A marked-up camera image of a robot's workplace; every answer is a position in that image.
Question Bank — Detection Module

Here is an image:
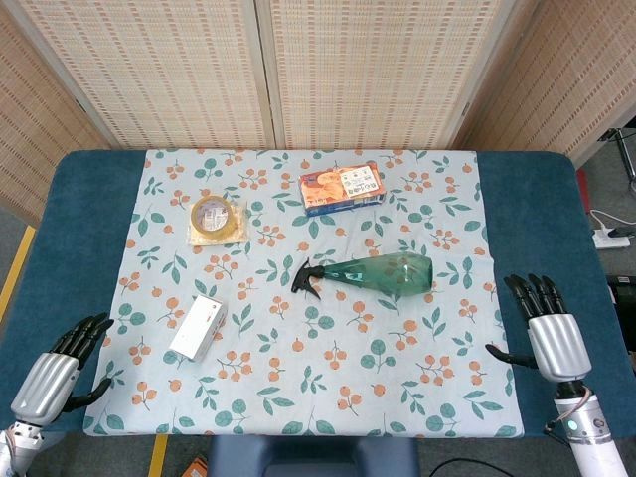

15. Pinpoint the bamboo folding screen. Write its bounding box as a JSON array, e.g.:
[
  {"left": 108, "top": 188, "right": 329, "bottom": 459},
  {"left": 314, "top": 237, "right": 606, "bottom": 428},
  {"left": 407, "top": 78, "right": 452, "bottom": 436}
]
[{"left": 0, "top": 0, "right": 636, "bottom": 226}]

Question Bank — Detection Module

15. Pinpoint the clear packet of yellow grains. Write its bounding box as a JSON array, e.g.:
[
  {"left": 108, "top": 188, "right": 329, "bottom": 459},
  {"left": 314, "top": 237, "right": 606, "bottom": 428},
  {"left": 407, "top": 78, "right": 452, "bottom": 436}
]
[{"left": 187, "top": 203, "right": 250, "bottom": 247}]

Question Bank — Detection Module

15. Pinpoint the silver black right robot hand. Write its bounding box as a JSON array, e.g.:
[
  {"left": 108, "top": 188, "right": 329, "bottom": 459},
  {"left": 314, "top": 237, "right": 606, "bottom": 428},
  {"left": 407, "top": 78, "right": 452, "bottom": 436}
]
[{"left": 485, "top": 272, "right": 593, "bottom": 385}]

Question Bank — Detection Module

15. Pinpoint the white power cable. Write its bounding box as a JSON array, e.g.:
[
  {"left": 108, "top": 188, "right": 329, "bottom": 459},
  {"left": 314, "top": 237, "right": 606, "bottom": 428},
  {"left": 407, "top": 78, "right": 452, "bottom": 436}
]
[{"left": 588, "top": 208, "right": 620, "bottom": 236}]

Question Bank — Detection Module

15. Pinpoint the teal table cover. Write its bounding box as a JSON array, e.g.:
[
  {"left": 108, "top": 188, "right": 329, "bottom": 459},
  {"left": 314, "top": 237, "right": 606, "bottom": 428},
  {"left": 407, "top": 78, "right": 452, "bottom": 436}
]
[{"left": 0, "top": 149, "right": 636, "bottom": 439}]

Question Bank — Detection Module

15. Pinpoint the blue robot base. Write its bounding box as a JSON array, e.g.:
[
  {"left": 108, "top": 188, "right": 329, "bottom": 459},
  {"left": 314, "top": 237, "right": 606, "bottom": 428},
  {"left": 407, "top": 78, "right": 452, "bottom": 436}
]
[{"left": 207, "top": 435, "right": 421, "bottom": 477}]

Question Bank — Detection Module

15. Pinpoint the white power strip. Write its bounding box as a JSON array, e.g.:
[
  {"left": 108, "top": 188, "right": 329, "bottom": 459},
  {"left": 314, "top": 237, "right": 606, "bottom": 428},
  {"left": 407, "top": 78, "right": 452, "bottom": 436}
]
[{"left": 592, "top": 226, "right": 632, "bottom": 251}]

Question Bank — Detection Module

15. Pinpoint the orange and blue carton box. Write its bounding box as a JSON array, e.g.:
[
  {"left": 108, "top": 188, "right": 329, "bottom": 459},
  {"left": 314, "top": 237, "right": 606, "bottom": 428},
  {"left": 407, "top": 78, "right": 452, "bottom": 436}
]
[{"left": 298, "top": 163, "right": 389, "bottom": 219}]

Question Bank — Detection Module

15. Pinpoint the floral tablecloth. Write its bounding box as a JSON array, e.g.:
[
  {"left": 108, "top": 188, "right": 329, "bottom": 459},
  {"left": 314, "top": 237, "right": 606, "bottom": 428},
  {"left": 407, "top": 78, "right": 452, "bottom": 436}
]
[{"left": 80, "top": 147, "right": 528, "bottom": 440}]

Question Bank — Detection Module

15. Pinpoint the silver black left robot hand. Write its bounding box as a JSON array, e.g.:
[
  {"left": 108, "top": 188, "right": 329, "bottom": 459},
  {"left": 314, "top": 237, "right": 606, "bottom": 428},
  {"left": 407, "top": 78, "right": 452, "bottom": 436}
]
[{"left": 9, "top": 312, "right": 116, "bottom": 427}]

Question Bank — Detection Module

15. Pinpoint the orange object on floor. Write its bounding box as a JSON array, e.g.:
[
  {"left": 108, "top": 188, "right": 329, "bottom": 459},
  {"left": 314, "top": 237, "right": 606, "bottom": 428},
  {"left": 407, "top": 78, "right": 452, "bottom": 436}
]
[{"left": 180, "top": 456, "right": 210, "bottom": 477}]

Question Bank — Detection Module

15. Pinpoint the green spray bottle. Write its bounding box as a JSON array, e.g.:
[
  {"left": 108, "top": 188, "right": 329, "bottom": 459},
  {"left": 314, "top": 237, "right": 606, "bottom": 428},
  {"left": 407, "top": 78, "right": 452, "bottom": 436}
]
[{"left": 290, "top": 250, "right": 435, "bottom": 301}]

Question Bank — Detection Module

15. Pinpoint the black floor cable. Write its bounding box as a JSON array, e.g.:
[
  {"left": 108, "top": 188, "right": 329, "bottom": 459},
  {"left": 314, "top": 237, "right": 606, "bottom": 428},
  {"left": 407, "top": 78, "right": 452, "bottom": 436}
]
[{"left": 429, "top": 457, "right": 563, "bottom": 477}]

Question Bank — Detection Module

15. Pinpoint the clear packing tape roll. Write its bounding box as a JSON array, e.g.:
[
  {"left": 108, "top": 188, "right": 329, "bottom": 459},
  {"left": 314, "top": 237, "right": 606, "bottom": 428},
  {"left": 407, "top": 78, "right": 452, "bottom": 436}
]
[{"left": 190, "top": 195, "right": 239, "bottom": 237}]

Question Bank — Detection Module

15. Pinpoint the metal stand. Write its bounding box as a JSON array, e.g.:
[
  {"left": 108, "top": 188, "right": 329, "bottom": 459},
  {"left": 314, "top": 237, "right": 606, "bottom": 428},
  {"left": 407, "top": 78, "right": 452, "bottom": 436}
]
[{"left": 597, "top": 127, "right": 636, "bottom": 194}]

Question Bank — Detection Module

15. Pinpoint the white carton box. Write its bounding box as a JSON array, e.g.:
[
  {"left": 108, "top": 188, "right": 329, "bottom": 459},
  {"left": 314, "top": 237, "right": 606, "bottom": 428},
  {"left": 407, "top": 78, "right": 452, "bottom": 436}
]
[{"left": 168, "top": 293, "right": 230, "bottom": 365}]

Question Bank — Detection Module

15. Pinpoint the black device on floor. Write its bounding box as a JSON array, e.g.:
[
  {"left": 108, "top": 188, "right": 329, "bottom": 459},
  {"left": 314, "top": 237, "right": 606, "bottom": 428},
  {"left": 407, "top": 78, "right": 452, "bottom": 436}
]
[{"left": 606, "top": 273, "right": 636, "bottom": 313}]

